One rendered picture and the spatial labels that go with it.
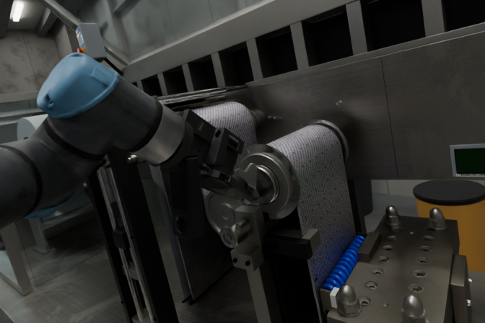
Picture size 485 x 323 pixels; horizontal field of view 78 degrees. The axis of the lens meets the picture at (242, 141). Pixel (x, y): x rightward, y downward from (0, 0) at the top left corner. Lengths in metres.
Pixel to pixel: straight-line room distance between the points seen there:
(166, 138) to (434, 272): 0.54
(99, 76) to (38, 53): 11.97
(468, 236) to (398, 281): 1.56
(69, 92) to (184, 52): 0.83
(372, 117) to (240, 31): 0.46
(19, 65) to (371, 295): 11.93
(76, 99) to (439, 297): 0.60
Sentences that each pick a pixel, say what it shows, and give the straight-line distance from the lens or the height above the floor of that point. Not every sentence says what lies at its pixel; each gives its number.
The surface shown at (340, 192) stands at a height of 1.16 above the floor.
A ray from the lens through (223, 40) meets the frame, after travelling 1.01.
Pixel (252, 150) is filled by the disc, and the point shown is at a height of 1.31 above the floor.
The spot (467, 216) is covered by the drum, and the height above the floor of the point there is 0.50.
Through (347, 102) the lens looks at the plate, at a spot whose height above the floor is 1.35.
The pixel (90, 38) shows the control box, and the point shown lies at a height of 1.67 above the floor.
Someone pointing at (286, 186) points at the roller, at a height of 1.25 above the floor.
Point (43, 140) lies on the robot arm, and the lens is 0.38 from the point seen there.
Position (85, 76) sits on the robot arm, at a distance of 0.34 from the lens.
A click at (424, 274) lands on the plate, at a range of 0.69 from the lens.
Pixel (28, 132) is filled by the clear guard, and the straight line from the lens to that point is 1.36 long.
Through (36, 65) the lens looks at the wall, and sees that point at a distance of 12.21.
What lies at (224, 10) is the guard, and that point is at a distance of 1.02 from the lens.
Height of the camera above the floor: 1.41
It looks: 8 degrees down
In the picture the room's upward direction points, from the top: 12 degrees counter-clockwise
